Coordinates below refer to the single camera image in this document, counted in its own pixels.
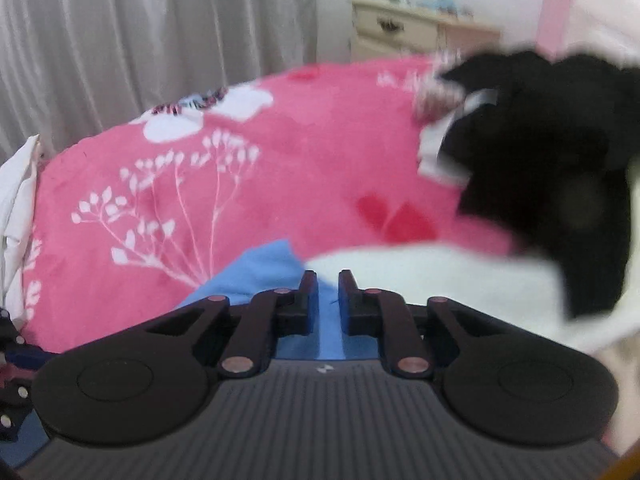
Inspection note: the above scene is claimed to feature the white knit sweater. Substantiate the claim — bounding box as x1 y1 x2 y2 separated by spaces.
307 162 639 353

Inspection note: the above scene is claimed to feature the pink white headboard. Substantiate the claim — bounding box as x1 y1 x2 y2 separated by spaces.
536 0 639 65

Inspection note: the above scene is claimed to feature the black garment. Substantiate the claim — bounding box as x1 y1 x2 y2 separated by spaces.
442 50 639 318

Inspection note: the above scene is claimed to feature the cream nightstand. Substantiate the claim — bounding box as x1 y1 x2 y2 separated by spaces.
349 0 501 62

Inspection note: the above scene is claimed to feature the pink floral bed blanket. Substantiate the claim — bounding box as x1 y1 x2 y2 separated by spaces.
23 56 512 352

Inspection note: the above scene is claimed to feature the light blue t-shirt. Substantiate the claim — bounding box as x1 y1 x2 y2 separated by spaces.
179 240 378 361

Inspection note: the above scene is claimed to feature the grey curtain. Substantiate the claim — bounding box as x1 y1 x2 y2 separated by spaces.
1 0 318 157

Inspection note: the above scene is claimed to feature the white shirt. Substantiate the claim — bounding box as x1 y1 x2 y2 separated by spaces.
414 86 501 189

